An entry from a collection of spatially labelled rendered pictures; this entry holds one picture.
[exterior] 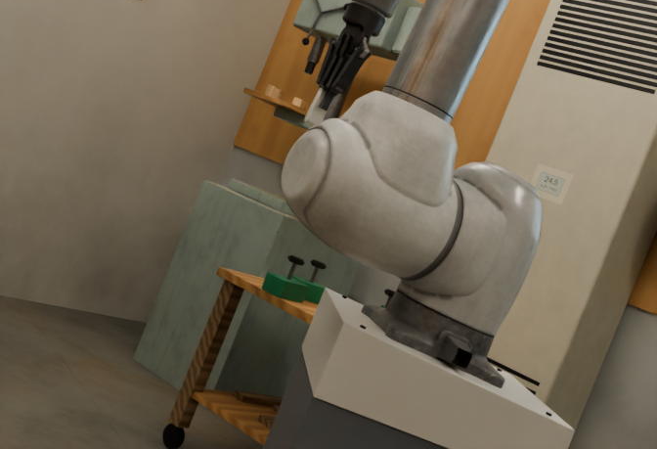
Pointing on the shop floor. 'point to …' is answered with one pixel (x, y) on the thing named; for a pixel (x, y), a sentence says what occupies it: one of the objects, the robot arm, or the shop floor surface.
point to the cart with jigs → (207, 347)
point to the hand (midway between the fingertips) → (319, 108)
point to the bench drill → (258, 238)
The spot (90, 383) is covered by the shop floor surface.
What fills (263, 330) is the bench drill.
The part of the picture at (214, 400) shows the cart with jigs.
